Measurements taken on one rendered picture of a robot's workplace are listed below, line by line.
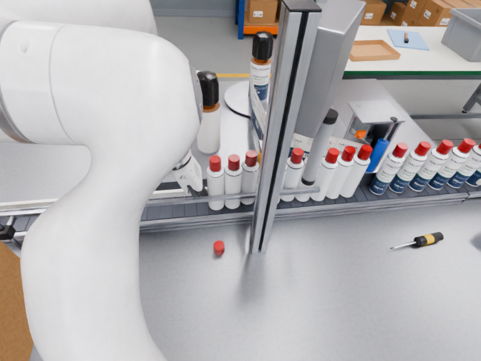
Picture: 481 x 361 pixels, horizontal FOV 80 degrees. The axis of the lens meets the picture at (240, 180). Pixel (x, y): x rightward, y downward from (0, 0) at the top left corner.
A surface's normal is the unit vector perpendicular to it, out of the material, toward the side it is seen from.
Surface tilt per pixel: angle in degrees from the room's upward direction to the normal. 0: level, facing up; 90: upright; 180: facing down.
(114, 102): 56
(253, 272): 0
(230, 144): 0
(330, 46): 90
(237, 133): 0
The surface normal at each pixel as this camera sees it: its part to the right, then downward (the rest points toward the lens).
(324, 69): -0.45, 0.65
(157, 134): 0.37, 0.23
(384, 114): 0.04, -0.67
